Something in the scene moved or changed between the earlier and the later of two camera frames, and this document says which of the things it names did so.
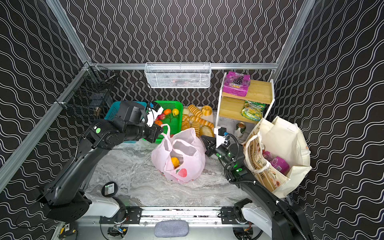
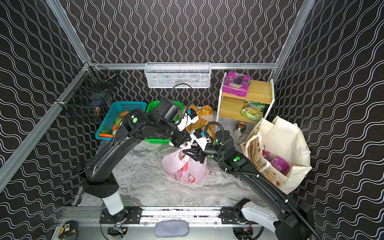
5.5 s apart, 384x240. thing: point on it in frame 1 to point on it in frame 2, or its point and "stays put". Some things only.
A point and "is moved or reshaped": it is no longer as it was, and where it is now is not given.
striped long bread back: x=195 y=110 stays put
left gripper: x=154 y=133 to x=182 y=139
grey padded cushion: x=175 y=228 stays put
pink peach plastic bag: x=179 y=157 is moved or reshaped
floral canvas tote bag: x=275 y=154 stays put
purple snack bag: x=280 y=164 stays put
